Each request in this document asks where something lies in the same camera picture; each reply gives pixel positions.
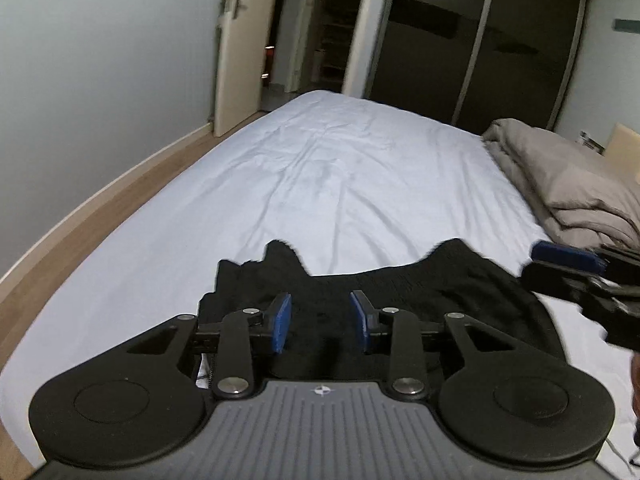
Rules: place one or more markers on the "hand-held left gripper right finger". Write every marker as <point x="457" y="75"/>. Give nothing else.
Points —
<point x="360" y="322"/>

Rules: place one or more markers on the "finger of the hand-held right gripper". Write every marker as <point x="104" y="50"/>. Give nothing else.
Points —
<point x="565" y="256"/>
<point x="555" y="280"/>

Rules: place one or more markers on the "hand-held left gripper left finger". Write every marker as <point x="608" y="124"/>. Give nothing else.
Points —
<point x="282" y="322"/>

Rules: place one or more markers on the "person's right forearm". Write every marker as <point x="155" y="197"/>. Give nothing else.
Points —
<point x="636" y="390"/>

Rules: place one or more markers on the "white room door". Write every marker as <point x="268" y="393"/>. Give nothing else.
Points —
<point x="245" y="60"/>

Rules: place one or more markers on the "beige padded headboard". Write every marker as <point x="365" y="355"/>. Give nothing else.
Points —
<point x="625" y="147"/>

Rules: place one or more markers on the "black sliding door wardrobe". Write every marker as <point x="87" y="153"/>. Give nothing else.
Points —
<point x="450" y="50"/>

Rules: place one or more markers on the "bed with white sheet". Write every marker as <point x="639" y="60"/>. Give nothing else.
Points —
<point x="300" y="185"/>

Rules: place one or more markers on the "grey wall plaque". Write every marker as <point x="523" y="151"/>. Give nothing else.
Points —
<point x="627" y="26"/>

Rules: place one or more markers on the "folded grey duvet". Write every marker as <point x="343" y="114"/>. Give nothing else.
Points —
<point x="565" y="180"/>

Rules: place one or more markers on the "small bedside items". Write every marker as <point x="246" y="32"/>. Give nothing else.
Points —
<point x="592" y="141"/>

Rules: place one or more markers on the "black garment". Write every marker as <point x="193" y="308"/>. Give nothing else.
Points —
<point x="450" y="285"/>

